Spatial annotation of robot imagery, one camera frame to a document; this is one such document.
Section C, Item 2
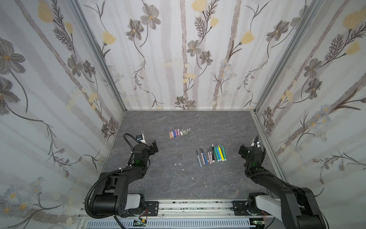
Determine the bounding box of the yellow highlighter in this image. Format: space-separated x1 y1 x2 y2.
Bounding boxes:
217 146 225 161

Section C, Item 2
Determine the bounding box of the light blue highlighter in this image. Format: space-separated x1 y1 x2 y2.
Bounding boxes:
215 145 222 161

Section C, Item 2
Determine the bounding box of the teal green highlighter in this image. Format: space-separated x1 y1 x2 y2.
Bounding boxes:
213 146 220 162

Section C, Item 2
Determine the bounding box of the black pen white cap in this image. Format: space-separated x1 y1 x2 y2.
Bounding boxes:
211 145 215 162

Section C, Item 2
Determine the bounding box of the lilac pen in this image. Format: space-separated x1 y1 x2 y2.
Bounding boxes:
200 148 205 165

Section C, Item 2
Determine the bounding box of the purple capped pink pen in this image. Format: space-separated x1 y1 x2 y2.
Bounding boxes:
207 147 212 164

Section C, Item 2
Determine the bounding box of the dark blue pen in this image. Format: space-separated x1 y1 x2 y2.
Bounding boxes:
201 149 208 165

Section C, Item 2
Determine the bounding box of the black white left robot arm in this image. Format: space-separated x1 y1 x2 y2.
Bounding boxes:
84 141 159 219

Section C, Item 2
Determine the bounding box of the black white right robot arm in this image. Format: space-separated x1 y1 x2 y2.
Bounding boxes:
238 138 329 229

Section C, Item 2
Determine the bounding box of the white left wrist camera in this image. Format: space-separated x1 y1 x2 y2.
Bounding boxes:
135 134 146 144

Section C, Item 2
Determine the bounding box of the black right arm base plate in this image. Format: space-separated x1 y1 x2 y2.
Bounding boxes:
232 200 257 216

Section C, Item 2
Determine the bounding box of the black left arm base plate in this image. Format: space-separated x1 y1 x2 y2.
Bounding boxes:
140 201 159 218

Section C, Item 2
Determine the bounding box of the aluminium front rail frame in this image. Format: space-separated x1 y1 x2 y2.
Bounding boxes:
75 198 315 229

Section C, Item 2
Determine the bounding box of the white slotted cable duct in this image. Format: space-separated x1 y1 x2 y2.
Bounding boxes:
85 218 255 229

